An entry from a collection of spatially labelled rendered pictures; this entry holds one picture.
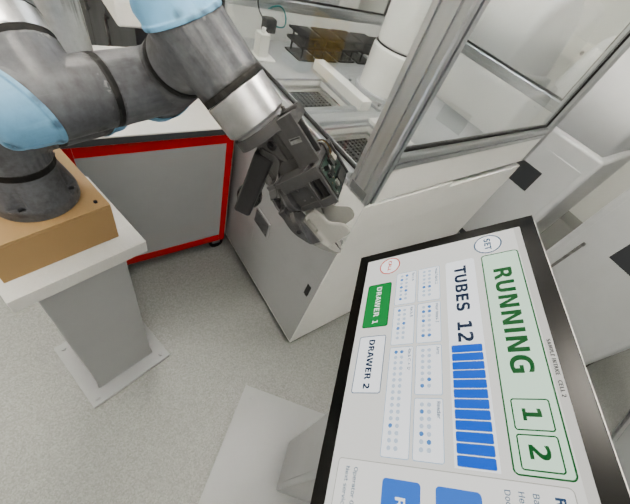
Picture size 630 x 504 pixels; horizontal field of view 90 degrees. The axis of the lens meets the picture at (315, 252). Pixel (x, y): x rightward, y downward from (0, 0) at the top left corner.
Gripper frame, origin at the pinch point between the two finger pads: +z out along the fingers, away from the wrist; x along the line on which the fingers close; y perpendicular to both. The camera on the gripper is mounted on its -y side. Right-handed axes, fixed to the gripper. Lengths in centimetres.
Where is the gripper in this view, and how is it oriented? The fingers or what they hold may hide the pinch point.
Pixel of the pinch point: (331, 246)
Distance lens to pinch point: 48.4
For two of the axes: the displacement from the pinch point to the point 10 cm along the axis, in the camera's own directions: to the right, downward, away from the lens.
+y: 8.1, -2.3, -5.4
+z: 5.3, 6.8, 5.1
